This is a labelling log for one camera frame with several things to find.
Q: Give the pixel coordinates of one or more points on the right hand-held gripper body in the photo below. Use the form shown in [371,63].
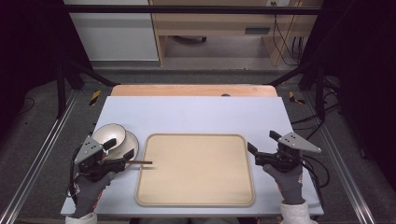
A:
[295,143]

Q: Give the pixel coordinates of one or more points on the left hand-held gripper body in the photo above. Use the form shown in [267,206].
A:
[90,149]

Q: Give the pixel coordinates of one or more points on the brown chopstick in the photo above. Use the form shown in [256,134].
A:
[141,162]

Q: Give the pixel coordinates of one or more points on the person's right hand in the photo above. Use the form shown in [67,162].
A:
[289,185]

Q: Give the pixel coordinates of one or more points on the person's left hand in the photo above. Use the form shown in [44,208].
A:
[88,194]

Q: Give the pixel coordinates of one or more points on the cream plate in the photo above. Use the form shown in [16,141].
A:
[130,143]

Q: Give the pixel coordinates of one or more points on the cream bowl with dark rim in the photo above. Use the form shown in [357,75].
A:
[109,132]

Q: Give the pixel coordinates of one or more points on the yellow black floor marker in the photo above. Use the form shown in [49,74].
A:
[95,97]
[294,98]

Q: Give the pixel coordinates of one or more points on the black metal stand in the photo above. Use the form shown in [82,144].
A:
[60,90]
[319,90]

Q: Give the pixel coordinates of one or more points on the beige tray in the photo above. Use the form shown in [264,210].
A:
[196,171]

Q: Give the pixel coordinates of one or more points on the black curtain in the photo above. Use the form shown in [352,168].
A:
[28,46]
[364,77]

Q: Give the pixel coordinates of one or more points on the white cabinet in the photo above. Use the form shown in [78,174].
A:
[115,34]

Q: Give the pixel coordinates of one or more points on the light wooden desk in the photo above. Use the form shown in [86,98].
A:
[214,23]

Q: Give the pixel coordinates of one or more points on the aluminium floor rail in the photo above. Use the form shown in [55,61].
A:
[342,168]
[37,158]

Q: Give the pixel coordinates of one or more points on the black horizontal frame bar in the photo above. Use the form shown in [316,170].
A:
[186,9]

